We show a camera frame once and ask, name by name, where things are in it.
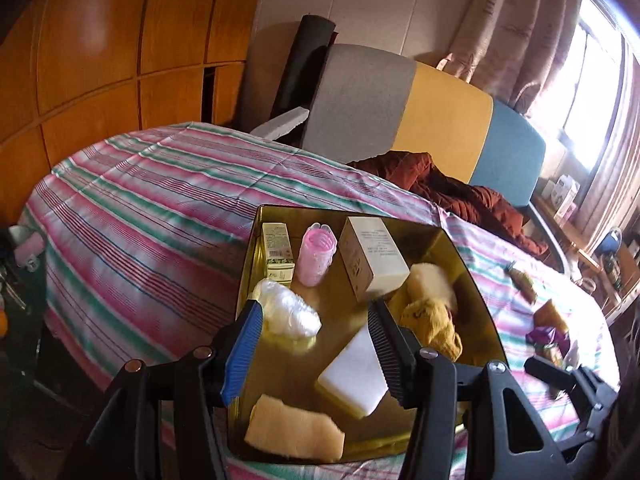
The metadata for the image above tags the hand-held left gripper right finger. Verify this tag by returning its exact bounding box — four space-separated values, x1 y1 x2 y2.
367 302 581 480

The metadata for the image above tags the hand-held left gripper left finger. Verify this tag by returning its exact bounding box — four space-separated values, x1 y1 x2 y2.
60 299 265 480

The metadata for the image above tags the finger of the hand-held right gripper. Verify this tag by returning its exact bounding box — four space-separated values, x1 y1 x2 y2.
570 366 620 441
524 356 583 400

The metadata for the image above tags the white yellow sponge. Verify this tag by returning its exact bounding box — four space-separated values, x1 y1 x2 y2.
315 327 396 418

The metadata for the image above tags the large purple pouch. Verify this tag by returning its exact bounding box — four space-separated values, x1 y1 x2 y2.
530 326 572 356

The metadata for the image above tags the yellow plush toy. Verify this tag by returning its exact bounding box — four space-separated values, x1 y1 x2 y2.
387 295 463 361

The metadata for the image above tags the white plastic bag wad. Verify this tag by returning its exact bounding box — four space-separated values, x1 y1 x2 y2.
250 280 322 338

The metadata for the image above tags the gold tin box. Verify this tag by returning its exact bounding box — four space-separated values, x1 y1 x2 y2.
225 204 508 463

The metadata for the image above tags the large yellow sponge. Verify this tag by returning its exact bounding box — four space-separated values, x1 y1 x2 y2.
244 394 346 462

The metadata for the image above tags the pale yellow sponge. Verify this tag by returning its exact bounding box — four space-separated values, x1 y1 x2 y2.
406 262 458 311

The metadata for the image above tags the brown snack packet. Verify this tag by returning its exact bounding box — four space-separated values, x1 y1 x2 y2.
505 262 538 303

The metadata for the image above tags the beige tall box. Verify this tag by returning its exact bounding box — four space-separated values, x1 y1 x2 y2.
339 216 412 303

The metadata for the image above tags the green white small box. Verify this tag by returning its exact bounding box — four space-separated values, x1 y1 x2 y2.
260 222 295 288

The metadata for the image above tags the wooden desk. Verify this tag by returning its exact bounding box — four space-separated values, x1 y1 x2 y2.
532 195 626 321

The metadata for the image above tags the blue cup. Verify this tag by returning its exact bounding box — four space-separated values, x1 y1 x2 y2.
597 227 623 256

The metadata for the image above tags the red-brown quilted jacket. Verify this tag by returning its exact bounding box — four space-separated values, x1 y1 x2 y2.
347 151 551 261

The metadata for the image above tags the white carton box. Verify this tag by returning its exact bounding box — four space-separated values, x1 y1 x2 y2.
552 174 581 221

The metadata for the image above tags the striped bed sheet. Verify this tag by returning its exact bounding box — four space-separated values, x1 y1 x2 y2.
22 121 621 480

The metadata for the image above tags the beige patterned curtain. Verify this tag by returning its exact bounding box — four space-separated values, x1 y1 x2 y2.
437 0 586 121
575 35 640 256

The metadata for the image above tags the dark side table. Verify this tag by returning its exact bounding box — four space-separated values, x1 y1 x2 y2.
0 250 51 411

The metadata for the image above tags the white armrest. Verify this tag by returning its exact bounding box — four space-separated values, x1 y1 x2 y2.
249 106 311 141

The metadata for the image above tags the white pink object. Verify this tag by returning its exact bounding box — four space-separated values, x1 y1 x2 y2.
7 225 46 271

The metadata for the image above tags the grey yellow blue chair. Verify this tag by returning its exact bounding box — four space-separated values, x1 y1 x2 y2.
299 44 571 273

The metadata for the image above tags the window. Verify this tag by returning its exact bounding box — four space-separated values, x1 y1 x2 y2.
560 0 626 171

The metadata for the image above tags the black rolled mat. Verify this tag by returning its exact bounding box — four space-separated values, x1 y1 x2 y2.
270 14 337 121

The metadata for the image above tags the wooden wardrobe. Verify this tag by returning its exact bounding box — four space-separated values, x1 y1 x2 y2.
0 0 271 226

